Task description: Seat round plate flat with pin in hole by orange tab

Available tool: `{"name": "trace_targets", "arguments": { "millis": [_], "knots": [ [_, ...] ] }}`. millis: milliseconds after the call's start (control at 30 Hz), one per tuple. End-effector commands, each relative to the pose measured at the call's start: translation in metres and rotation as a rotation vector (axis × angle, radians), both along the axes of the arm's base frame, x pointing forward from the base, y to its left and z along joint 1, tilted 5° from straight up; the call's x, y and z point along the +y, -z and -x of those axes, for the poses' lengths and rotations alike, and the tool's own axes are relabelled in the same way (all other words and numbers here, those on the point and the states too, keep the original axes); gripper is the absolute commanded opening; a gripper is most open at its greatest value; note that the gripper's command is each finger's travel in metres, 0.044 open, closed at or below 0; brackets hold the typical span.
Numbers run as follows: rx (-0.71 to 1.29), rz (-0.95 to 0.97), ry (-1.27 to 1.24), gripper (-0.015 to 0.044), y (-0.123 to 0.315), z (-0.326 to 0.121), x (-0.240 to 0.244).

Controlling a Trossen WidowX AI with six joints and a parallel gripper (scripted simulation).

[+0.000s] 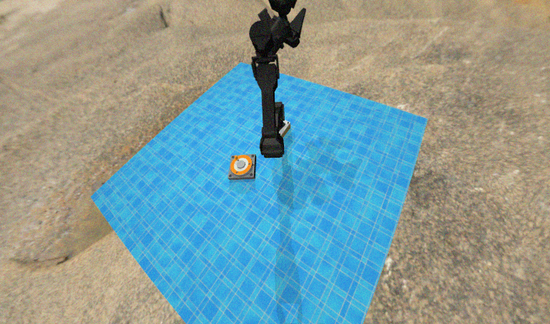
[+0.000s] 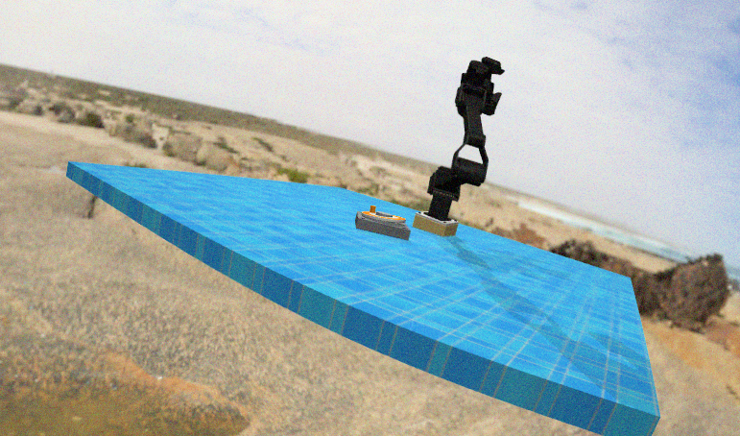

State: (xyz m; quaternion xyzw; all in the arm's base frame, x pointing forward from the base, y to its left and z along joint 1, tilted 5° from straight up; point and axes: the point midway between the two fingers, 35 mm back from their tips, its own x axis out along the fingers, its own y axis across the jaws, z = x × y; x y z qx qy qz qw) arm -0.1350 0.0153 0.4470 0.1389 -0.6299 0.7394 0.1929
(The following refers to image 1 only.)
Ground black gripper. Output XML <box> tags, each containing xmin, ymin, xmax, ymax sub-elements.
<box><xmin>268</xmin><ymin>0</ymin><xmax>306</xmax><ymax>49</ymax></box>

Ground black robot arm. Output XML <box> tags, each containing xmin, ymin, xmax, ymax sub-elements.
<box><xmin>249</xmin><ymin>8</ymin><xmax>285</xmax><ymax>158</ymax></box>

